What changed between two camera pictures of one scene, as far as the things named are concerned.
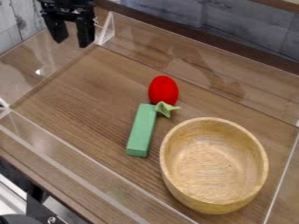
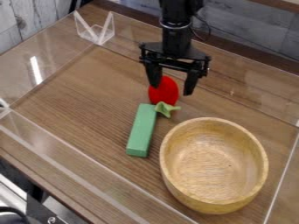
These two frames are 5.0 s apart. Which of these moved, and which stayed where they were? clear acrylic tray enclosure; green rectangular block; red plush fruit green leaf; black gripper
Moved: black gripper
Stayed: clear acrylic tray enclosure; red plush fruit green leaf; green rectangular block
